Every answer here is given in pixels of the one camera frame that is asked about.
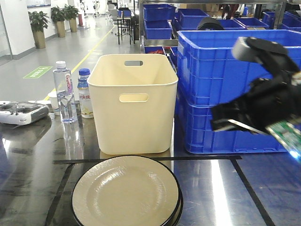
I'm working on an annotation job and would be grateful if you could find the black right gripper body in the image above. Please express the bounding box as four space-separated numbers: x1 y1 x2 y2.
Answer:
232 37 301 132

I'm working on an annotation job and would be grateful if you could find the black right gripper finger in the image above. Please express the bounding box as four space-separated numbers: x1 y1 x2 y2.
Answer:
210 119 268 135
210 94 258 122

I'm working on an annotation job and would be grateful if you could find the beige plate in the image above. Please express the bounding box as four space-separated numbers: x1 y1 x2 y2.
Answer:
71 182 183 226
71 155 183 226

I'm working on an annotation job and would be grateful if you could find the blue bin middle shelf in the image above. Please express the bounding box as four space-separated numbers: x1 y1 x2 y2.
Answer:
178 8 209 29

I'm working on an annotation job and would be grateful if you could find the blue bin shelf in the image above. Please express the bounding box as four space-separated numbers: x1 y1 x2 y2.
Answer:
178 8 209 29
144 20 172 40

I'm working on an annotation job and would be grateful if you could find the blue bin lower shelf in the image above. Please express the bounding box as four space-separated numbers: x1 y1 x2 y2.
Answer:
144 20 172 40

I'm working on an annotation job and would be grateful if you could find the blue bin on shelf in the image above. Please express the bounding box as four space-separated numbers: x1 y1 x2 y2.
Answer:
143 4 176 22

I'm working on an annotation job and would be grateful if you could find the lower blue plastic crate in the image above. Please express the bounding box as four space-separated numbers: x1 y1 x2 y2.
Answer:
176 90 286 154

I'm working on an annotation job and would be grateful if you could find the blue plastic crate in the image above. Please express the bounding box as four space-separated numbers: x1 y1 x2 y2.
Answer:
176 90 286 154
177 30 301 106

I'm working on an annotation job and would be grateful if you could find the green circuit board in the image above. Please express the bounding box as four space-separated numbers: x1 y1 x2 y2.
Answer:
266 121 301 162

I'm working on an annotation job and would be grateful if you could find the cream plastic basket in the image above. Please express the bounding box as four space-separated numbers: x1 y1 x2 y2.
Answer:
87 54 178 155

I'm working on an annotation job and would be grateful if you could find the white drink bottle blue cap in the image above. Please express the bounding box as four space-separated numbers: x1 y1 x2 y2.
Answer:
77 68 94 119

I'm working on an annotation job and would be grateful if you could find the black table with chairs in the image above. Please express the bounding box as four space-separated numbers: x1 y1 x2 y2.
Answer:
117 10 138 44

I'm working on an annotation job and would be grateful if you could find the clear water bottle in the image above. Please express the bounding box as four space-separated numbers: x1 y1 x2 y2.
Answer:
53 60 78 123

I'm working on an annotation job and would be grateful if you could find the white paper cup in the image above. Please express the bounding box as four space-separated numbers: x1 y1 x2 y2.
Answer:
48 91 60 116

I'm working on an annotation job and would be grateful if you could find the potted plant gold pot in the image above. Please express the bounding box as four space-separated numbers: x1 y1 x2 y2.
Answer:
28 11 49 48

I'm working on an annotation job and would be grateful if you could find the grey remote controller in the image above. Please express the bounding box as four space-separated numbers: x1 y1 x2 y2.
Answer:
0 101 49 125

